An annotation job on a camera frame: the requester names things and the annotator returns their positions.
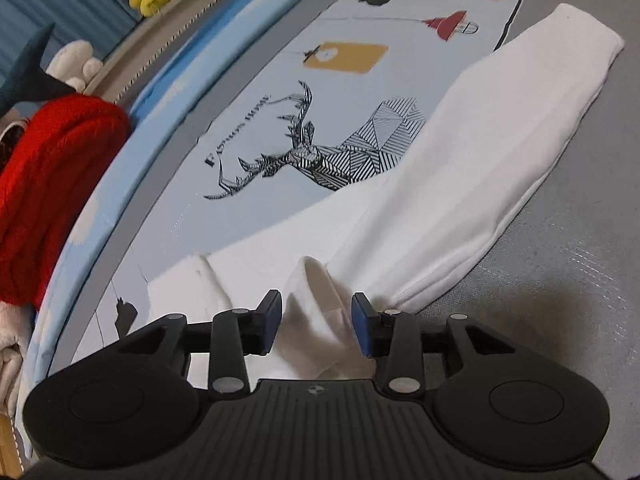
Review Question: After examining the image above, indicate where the grey deer print bedsheet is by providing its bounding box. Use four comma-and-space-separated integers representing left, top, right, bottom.
45, 0, 640, 461

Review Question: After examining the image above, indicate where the light blue sheet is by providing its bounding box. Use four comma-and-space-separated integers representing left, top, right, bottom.
17, 0, 386, 411

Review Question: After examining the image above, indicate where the red folded blanket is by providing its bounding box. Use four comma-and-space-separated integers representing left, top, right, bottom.
0, 95, 133, 308

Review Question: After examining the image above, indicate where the white shirt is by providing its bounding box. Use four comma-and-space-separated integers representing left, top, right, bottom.
145, 2, 626, 381

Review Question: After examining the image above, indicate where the dark blue shark plush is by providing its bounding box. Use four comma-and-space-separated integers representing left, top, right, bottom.
0, 22, 83, 116

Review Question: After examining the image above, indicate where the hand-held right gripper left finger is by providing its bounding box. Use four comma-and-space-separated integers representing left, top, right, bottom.
117, 289, 283, 401

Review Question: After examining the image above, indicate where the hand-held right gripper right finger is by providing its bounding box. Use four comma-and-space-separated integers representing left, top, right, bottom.
351, 292, 518, 402

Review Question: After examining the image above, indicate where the white plush toy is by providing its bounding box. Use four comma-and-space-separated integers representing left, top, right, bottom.
45, 40, 103, 92

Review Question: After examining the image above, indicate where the cream fleece folded blanket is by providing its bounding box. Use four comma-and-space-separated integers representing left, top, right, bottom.
0, 300, 37, 411

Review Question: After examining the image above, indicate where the wooden bed frame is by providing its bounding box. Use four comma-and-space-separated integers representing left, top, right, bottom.
0, 412, 24, 480

